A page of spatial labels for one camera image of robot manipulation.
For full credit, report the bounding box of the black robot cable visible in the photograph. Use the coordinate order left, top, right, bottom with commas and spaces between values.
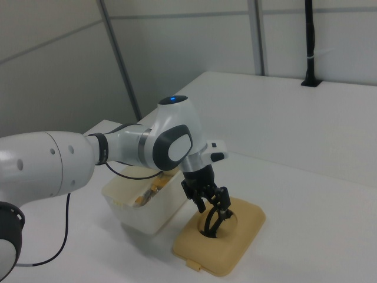
14, 160, 177, 268

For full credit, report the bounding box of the white plastic tool box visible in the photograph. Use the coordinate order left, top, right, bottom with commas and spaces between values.
101, 166, 189, 236

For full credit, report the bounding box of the black cable strap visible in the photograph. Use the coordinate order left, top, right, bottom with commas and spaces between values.
95, 133, 110, 166

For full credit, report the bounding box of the yellow C-clamp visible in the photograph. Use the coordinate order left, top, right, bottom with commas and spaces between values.
134, 175, 169, 208

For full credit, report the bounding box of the black mounting pole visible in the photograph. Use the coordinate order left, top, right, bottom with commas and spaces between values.
300, 0, 322, 88

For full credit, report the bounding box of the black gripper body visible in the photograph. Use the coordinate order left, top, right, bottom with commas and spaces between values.
181, 164, 218, 193

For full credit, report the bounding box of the tan lid with black handle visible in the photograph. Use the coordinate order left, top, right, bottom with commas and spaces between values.
172, 196, 267, 278

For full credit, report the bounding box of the grey partition post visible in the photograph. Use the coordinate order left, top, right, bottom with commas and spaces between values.
96, 0, 143, 122
251, 0, 266, 77

